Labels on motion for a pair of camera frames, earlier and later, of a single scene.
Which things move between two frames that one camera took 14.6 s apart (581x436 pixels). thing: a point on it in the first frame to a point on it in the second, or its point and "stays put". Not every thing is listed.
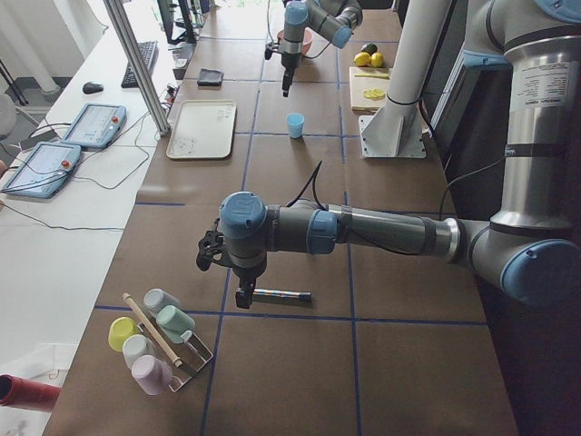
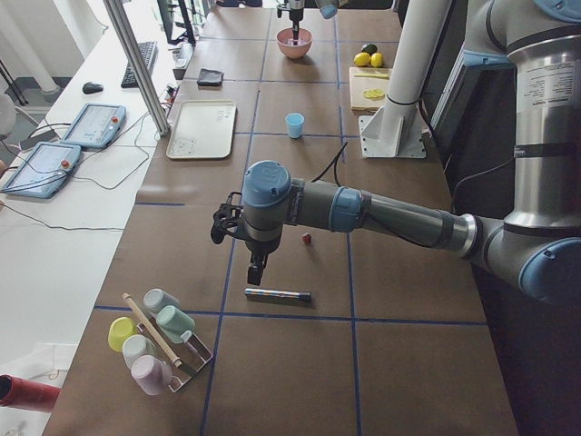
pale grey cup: (155, 299) stays put
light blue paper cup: (295, 122) stays put
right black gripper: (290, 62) to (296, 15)
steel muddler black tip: (288, 293) stays put
